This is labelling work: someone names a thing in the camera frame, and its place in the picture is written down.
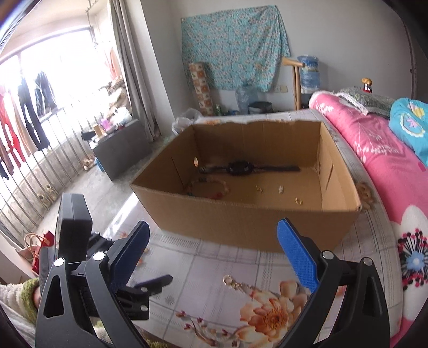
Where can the small pink box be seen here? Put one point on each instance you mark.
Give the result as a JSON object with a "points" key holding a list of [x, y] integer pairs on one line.
{"points": [[105, 124]]}

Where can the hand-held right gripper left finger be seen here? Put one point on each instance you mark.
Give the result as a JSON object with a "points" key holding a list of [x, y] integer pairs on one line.
{"points": [[132, 254]]}

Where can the brown cardboard box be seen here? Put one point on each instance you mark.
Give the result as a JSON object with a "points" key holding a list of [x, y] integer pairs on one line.
{"points": [[234, 227]]}

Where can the teal floral hanging cloth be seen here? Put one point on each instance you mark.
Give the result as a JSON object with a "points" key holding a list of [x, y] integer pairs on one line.
{"points": [[234, 50]]}

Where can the white wall socket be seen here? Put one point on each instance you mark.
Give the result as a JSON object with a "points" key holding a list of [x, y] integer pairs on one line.
{"points": [[281, 89]]}

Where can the wooden chair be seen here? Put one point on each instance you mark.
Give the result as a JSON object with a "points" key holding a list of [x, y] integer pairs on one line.
{"points": [[296, 87]]}

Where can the black low cabinet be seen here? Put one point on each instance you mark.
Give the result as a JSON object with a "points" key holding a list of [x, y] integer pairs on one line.
{"points": [[123, 150]]}

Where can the blue cartoon quilt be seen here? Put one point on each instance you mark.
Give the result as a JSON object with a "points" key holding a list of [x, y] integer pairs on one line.
{"points": [[411, 134]]}

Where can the blue water jug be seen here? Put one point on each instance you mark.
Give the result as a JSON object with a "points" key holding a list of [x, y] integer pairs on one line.
{"points": [[309, 77]]}

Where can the beige handbag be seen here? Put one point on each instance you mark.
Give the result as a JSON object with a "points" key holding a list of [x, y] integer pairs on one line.
{"points": [[28, 247]]}

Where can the small black box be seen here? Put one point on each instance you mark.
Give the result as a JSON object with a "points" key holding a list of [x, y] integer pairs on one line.
{"points": [[88, 136]]}

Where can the pair of beige slippers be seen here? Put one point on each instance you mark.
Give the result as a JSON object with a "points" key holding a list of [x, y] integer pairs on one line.
{"points": [[88, 164]]}

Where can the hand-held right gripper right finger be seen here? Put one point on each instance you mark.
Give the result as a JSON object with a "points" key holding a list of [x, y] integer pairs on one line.
{"points": [[297, 254]]}

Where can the pile of cardboard clutter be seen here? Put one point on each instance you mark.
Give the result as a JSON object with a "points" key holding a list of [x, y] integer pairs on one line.
{"points": [[117, 97]]}

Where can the grey curtain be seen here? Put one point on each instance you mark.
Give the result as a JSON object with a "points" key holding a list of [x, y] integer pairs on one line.
{"points": [[133, 77]]}

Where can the small brown box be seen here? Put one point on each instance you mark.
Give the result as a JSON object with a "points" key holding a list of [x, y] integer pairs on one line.
{"points": [[97, 130]]}

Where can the metal balcony railing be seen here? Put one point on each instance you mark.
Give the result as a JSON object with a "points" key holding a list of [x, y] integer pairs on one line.
{"points": [[30, 187]]}

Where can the small blue stool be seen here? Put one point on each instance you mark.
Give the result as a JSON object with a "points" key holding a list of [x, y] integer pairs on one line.
{"points": [[99, 164]]}

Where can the large clear water bottle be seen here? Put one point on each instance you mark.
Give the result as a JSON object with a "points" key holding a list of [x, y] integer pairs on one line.
{"points": [[244, 98]]}

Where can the white plastic bag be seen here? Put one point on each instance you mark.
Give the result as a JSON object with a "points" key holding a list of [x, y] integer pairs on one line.
{"points": [[184, 122]]}

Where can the row of hanging clothes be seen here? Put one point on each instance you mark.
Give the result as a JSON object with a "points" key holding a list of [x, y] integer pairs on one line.
{"points": [[28, 113]]}

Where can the grey green lace cloth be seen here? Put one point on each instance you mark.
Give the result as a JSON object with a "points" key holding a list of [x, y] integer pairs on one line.
{"points": [[371, 100]]}

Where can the small doll figurine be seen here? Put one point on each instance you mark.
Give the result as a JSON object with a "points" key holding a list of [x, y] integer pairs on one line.
{"points": [[366, 86]]}

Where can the red paper bag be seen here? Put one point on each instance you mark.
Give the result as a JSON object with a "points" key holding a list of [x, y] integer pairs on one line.
{"points": [[41, 259]]}

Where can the pink floral blanket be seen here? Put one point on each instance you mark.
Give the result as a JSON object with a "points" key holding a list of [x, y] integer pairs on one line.
{"points": [[378, 150]]}

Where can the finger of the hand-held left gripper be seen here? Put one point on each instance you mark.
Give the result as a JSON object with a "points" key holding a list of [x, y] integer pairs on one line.
{"points": [[137, 303], [157, 281]]}

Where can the patterned wrapping paper roll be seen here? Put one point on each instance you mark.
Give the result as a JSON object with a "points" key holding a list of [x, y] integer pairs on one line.
{"points": [[200, 87]]}

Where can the black wristwatch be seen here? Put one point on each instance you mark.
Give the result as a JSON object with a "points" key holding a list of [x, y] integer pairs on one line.
{"points": [[239, 168]]}

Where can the person's left forearm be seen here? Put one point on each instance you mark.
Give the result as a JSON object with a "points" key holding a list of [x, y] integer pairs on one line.
{"points": [[16, 301]]}

